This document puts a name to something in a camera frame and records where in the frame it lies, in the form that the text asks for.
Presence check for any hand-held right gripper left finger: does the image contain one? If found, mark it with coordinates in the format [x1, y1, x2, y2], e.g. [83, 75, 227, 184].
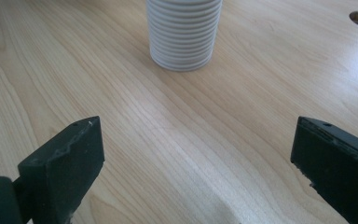
[17, 116, 105, 224]

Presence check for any white ribbed cup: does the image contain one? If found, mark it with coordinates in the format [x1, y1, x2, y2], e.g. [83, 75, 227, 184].
[145, 0, 224, 73]

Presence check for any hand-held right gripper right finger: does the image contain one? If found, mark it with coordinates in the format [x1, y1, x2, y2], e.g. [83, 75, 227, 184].
[290, 116, 358, 224]

